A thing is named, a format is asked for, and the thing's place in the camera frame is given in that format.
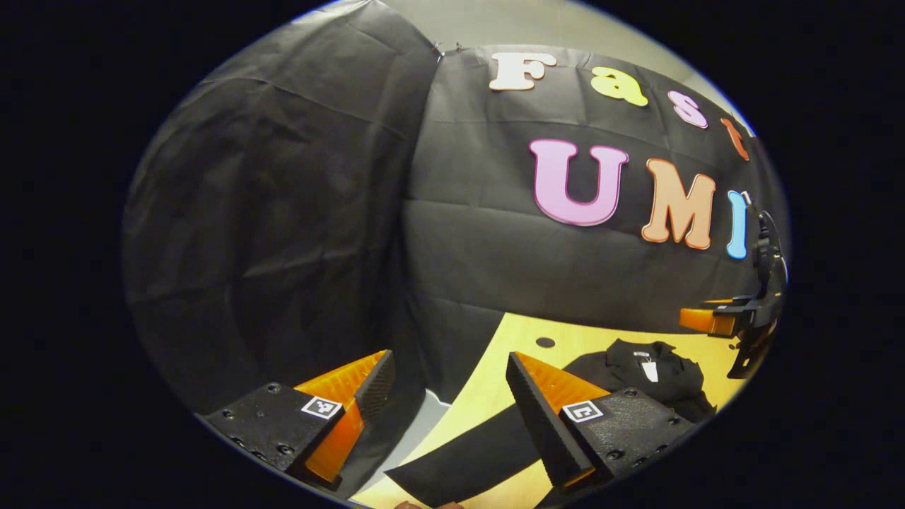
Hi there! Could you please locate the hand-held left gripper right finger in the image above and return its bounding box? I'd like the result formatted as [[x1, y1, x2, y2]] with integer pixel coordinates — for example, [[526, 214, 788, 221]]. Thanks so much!
[[505, 351, 698, 491]]

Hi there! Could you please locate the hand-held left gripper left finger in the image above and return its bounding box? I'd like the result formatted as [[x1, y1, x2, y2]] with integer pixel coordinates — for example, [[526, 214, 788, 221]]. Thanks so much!
[[197, 349, 397, 489]]

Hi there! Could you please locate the black collared shirt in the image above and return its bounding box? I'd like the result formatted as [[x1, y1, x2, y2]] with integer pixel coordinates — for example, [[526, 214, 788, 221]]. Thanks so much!
[[385, 339, 717, 509]]

